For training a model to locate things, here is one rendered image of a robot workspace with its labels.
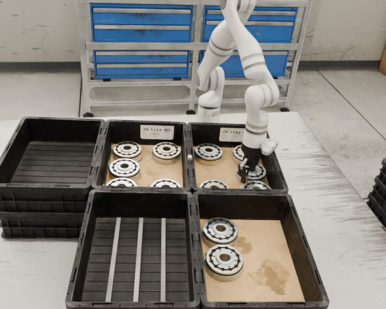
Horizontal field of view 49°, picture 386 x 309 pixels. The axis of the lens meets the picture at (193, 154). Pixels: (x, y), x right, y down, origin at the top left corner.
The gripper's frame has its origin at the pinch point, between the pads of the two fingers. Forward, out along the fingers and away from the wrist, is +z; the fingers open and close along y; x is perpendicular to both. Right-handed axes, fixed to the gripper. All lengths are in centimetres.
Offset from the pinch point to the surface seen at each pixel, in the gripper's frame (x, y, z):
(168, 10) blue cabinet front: -135, -135, 0
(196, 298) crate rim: 16, 57, -8
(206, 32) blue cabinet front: -114, -157, 17
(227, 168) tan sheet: -9.0, -2.4, 2.3
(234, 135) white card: -14.0, -15.3, -3.6
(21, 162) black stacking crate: -68, 41, 2
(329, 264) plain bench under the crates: 35.7, 5.4, 15.3
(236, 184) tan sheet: -1.8, 3.6, 2.3
